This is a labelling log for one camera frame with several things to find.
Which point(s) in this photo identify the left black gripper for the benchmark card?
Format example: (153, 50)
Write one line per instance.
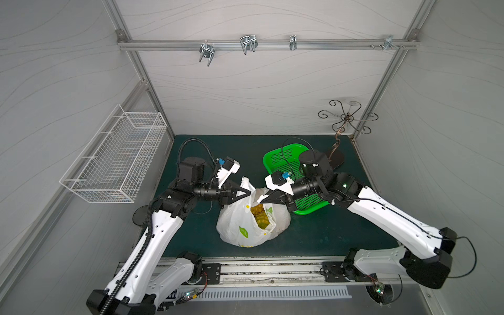
(227, 193)

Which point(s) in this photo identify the bronze ornate hook stand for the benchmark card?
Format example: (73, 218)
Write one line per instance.
(345, 119)

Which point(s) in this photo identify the white wire basket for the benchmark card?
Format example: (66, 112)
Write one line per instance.
(112, 166)

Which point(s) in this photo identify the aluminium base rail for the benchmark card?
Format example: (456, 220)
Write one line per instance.
(275, 271)

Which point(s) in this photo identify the yellow pineapple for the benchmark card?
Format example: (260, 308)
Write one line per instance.
(260, 216)

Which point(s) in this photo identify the left metal clamp hook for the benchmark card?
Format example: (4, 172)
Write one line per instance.
(207, 51)

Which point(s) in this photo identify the white plastic bag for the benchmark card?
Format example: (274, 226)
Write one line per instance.
(237, 226)

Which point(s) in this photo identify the dark green table mat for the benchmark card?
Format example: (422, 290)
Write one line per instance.
(329, 231)

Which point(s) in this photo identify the small metal bracket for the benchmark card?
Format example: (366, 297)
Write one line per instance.
(293, 42)

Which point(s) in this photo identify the green plastic basket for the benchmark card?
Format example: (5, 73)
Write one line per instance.
(286, 160)

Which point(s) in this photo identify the metal loop hook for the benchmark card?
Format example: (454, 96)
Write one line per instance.
(248, 43)

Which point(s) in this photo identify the horizontal aluminium rail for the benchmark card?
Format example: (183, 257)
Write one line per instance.
(263, 44)

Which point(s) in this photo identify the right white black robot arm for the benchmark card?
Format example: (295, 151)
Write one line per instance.
(424, 253)

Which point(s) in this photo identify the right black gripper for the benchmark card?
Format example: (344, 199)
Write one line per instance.
(287, 195)

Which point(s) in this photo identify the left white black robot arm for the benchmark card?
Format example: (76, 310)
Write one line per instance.
(134, 290)

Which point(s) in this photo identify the white vented strip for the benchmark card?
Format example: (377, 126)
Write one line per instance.
(288, 293)

